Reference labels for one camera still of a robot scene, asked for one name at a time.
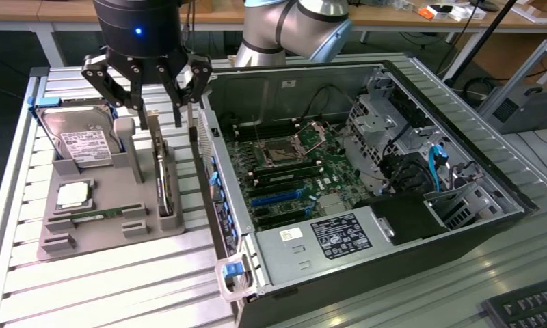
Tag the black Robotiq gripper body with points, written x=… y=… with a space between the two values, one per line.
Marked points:
x=136 y=20

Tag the graphics card with black cooler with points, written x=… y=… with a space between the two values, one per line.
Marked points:
x=164 y=177

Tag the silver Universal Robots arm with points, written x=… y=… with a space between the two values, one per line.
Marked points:
x=264 y=27

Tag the brown wooden box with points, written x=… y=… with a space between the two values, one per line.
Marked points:
x=200 y=7

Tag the black RAM slot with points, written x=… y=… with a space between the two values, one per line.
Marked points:
x=284 y=171
x=283 y=166
x=267 y=133
x=264 y=125

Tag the thin socket locking lever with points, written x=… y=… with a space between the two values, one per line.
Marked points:
x=256 y=131

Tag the CPU socket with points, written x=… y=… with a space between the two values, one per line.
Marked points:
x=280 y=152

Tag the metal socket cover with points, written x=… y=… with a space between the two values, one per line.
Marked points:
x=312 y=136

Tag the grey plastic parts rack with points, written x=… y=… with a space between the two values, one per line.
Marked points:
x=113 y=191

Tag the black labelled RAM stick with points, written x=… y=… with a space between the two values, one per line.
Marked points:
x=284 y=177

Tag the silver CPU chip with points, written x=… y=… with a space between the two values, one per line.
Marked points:
x=72 y=194

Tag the black expansion slot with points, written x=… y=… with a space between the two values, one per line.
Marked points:
x=280 y=216
x=271 y=192
x=284 y=223

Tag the green RAM stick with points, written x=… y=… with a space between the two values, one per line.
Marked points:
x=94 y=215

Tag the green motherboard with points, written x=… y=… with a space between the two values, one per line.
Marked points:
x=341 y=171

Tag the silver chipset heatsink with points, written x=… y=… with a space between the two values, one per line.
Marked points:
x=332 y=205

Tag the tall silver disk bay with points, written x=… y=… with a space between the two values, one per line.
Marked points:
x=419 y=135

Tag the small orange box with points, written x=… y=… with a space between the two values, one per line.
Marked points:
x=426 y=13

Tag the small black device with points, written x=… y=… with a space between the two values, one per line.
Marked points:
x=439 y=8

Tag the blue case latch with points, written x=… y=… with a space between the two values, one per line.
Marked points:
x=231 y=270

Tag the grey power supply unit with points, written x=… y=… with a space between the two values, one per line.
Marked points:
x=291 y=263

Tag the black plastic shroud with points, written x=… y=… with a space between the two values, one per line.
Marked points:
x=406 y=218

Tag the small white box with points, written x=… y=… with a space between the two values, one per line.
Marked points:
x=471 y=13

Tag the black tripod pole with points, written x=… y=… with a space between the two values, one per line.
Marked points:
x=483 y=38

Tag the low silver disk bay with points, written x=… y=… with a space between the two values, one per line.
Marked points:
x=474 y=201

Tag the black open PC case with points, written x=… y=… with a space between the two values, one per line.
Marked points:
x=392 y=273

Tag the black keyboard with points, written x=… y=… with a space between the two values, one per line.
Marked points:
x=528 y=307

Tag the hard disk with blue bracket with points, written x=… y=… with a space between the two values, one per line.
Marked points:
x=72 y=126

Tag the wooden desk white frame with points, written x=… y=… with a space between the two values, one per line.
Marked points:
x=392 y=18
x=49 y=13

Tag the aluminium profile frame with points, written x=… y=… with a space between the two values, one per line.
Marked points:
x=526 y=65

